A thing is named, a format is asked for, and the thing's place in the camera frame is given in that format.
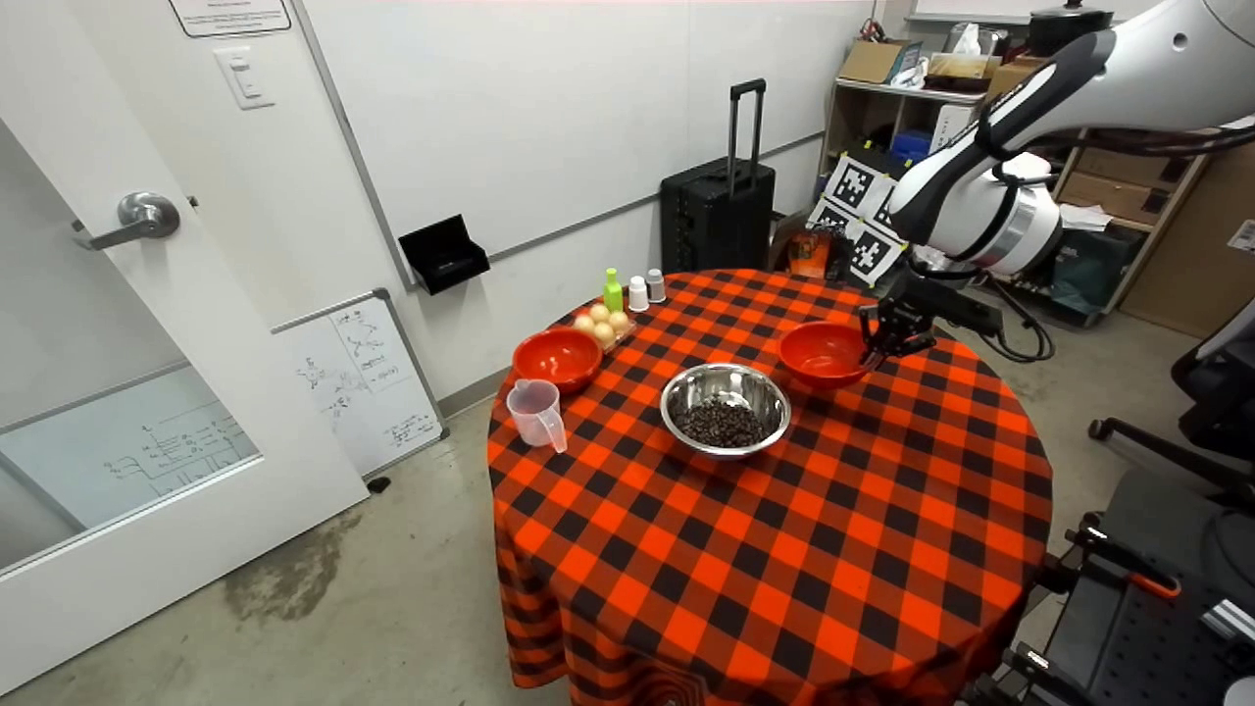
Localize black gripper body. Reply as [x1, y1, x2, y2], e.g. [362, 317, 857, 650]
[886, 287, 950, 345]

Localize orange bowl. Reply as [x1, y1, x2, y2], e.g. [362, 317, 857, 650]
[509, 327, 607, 395]
[775, 322, 873, 391]

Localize dark coffee beans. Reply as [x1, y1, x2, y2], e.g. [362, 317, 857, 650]
[678, 399, 775, 450]

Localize silver metal dish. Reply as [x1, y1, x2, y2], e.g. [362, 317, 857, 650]
[653, 361, 796, 462]

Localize black white fiducial tag board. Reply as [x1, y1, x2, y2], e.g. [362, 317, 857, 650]
[798, 151, 916, 292]

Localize teal storage bin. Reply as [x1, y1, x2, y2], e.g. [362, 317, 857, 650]
[1049, 230, 1116, 322]

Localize black suitcase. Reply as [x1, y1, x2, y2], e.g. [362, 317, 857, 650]
[653, 76, 775, 275]

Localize orange black plaid tablecloth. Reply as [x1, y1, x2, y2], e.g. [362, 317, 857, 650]
[482, 267, 1057, 706]

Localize small cardboard box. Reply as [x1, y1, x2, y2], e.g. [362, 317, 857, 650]
[836, 34, 909, 92]

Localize carton of eggs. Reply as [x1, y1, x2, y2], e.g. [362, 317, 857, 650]
[569, 297, 639, 352]

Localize large brown cardboard panel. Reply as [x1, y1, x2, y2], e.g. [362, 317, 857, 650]
[1122, 151, 1255, 338]

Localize black office chair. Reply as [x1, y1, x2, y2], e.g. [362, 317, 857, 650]
[1086, 292, 1255, 508]

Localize clear plastic measuring cup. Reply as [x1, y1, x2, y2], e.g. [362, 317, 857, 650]
[502, 377, 573, 460]

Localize small leaning whiteboard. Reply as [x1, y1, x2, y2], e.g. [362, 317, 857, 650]
[271, 292, 447, 483]

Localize white door sign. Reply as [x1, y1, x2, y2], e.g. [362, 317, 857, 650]
[167, 0, 299, 40]

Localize white door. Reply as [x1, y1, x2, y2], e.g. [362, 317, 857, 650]
[0, 0, 373, 697]

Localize black clamp orange handle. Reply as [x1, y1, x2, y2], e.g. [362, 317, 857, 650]
[998, 640, 1090, 706]
[1070, 513, 1188, 606]

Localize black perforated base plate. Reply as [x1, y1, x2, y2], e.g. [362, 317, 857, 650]
[1002, 462, 1255, 706]

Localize large wall whiteboard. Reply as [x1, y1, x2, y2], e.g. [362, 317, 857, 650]
[288, 0, 877, 294]

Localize black wall holder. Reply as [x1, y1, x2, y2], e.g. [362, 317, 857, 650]
[396, 212, 492, 297]

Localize white light switch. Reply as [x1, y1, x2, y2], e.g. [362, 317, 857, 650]
[210, 43, 277, 114]

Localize silver door handle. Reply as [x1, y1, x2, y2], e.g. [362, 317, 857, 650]
[71, 189, 184, 257]

